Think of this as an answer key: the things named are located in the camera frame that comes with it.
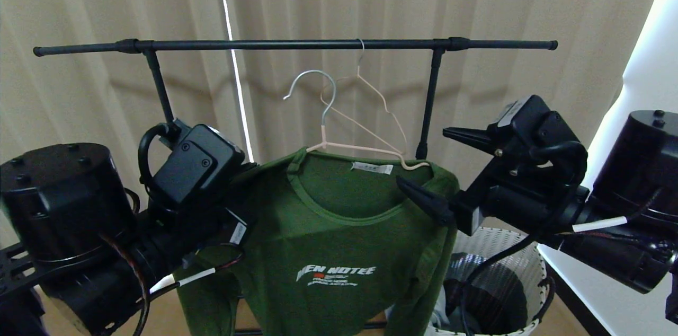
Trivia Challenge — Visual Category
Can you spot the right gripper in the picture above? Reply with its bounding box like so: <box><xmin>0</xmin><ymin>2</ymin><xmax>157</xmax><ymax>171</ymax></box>
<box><xmin>396</xmin><ymin>127</ymin><xmax>590</xmax><ymax>244</ymax></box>

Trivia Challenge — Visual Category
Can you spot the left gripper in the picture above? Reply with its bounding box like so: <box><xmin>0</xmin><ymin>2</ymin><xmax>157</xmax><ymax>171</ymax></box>
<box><xmin>41</xmin><ymin>202</ymin><xmax>251</xmax><ymax>335</ymax></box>

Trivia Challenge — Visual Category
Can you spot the green long-sleeved shirt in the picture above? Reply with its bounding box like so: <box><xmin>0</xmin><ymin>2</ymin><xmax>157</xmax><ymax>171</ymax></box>
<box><xmin>175</xmin><ymin>148</ymin><xmax>460</xmax><ymax>336</ymax></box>

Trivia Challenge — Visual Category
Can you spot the pink clothes hanger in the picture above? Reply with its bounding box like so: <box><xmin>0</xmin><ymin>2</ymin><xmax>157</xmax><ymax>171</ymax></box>
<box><xmin>283</xmin><ymin>69</ymin><xmax>431</xmax><ymax>171</ymax></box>
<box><xmin>320</xmin><ymin>39</ymin><xmax>408</xmax><ymax>156</ymax></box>

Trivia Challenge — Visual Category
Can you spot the white laundry basket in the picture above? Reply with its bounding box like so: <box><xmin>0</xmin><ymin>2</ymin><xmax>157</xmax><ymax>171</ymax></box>
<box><xmin>424</xmin><ymin>227</ymin><xmax>556</xmax><ymax>336</ymax></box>

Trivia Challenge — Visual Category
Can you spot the black clothes rack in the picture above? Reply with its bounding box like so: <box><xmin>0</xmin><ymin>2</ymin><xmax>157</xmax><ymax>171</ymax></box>
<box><xmin>33</xmin><ymin>37</ymin><xmax>558</xmax><ymax>336</ymax></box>

